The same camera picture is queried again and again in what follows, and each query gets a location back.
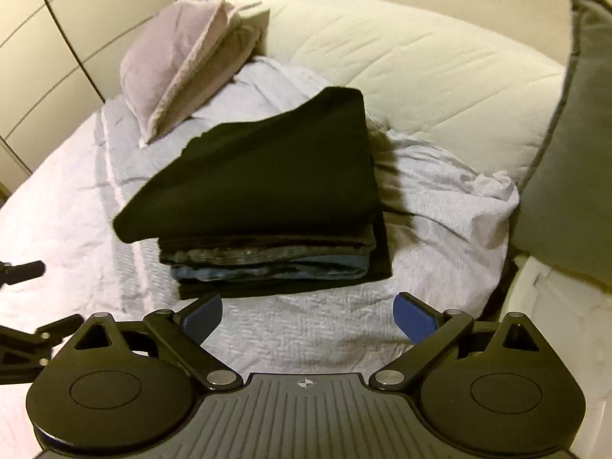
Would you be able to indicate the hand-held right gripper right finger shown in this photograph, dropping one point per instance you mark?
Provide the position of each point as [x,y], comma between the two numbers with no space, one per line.
[416,318]

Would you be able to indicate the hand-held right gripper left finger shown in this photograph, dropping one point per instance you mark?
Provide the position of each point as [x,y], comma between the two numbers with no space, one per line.
[205,318]

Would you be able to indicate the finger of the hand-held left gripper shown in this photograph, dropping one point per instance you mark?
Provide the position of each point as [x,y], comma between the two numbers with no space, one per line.
[24,271]
[48,335]

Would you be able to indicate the large black garment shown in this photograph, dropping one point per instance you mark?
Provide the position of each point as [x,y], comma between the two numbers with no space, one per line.
[267,167]

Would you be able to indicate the blue folded garment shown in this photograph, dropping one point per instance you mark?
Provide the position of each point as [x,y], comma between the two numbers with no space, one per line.
[267,271]

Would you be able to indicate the light textured bedspread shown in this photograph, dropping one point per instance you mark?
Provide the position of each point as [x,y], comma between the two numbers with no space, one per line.
[287,325]

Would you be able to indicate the dark grey folded garment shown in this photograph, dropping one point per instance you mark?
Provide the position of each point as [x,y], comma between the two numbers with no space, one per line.
[267,251]

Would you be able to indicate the grey-green cushion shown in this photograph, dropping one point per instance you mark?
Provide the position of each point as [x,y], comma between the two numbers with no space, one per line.
[573,153]

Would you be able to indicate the white panelled wardrobe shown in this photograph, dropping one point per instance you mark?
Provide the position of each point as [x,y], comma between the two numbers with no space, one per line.
[57,33]

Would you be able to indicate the pink pillow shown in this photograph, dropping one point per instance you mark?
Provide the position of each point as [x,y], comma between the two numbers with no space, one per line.
[162,67]

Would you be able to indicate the cream quilted bedding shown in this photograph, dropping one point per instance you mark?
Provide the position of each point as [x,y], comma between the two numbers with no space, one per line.
[406,57]

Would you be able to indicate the brown pillow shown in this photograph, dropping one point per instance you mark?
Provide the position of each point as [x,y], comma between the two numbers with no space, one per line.
[224,52]

